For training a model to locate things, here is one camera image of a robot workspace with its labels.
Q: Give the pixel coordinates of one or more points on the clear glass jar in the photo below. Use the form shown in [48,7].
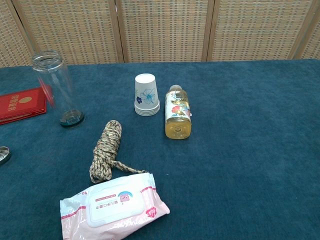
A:
[56,82]

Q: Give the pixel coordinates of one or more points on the woven rattan folding screen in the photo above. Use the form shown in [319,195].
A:
[162,30]

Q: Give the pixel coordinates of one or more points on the blue carpet table cloth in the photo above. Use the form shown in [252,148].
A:
[237,150]

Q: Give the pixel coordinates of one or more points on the yellow tea drink bottle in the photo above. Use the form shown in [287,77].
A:
[178,112]

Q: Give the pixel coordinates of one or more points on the red certificate book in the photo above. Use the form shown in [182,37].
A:
[22,105]

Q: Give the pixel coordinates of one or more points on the stack of floral paper cups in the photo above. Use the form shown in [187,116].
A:
[147,96]

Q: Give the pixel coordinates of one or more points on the pink wet wipes pack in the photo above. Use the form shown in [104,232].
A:
[112,210]

